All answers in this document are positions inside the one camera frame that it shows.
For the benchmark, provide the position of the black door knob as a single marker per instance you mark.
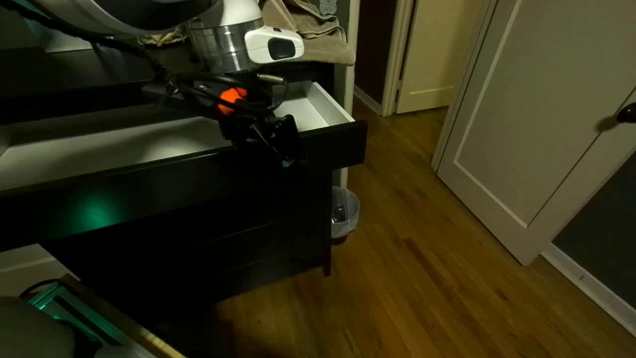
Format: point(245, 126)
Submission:
point(626, 114)

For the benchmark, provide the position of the white panel door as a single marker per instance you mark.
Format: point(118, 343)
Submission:
point(529, 120)

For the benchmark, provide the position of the cream door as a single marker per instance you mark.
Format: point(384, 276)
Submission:
point(438, 53)

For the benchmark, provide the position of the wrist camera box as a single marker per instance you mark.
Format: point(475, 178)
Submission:
point(271, 45)

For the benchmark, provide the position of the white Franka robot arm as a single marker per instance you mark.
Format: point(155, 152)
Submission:
point(219, 47)

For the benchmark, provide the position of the dark cabinet top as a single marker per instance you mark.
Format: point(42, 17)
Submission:
point(199, 260)

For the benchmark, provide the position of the wood edged robot table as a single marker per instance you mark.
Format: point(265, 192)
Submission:
point(132, 331)

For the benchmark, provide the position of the black drawer with white inside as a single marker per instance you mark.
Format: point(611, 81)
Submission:
point(132, 146)

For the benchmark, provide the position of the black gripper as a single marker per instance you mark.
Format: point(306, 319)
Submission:
point(241, 106)

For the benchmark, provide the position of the beige towel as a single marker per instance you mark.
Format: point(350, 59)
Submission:
point(318, 41)

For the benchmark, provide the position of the round grey bin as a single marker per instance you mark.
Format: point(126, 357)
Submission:
point(346, 216)

